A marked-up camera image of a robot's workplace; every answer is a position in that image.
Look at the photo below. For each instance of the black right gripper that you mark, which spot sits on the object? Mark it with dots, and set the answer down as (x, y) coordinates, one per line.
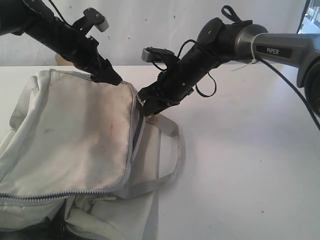
(177, 81)

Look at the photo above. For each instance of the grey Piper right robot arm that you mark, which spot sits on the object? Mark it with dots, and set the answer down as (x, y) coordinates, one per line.
(220, 43)

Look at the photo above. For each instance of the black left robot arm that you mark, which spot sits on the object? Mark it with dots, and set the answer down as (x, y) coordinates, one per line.
(31, 17)

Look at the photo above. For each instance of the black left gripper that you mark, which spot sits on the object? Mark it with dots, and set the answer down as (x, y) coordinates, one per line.
(73, 46)

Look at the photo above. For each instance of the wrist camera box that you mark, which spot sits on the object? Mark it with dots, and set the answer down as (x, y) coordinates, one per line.
(91, 18)
(156, 55)

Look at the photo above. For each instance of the white canvas backpack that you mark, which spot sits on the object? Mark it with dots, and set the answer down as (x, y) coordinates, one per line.
(81, 161)

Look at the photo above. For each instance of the black window frame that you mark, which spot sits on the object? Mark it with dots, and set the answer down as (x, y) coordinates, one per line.
(304, 11)

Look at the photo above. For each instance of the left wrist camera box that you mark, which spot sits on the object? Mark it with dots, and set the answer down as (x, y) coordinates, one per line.
(91, 18)

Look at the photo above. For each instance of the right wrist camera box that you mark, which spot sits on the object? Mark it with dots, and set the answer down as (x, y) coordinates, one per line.
(156, 55)

